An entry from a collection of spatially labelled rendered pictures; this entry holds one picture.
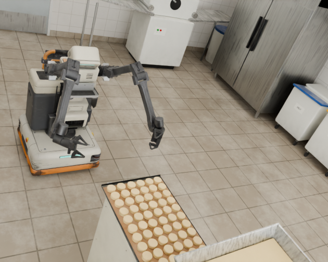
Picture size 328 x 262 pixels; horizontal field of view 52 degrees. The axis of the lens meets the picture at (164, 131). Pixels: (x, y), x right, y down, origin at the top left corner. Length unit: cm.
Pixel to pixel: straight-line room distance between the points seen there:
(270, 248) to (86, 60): 179
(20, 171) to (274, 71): 358
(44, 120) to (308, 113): 346
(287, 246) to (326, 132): 341
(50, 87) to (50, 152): 56
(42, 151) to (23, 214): 54
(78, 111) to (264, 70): 313
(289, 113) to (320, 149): 70
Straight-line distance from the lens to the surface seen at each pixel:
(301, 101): 511
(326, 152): 491
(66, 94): 215
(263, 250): 154
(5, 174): 327
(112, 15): 611
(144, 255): 173
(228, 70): 580
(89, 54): 263
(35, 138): 322
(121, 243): 193
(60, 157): 309
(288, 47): 500
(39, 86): 300
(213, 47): 676
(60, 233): 287
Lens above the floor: 230
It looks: 33 degrees down
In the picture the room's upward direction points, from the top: 20 degrees clockwise
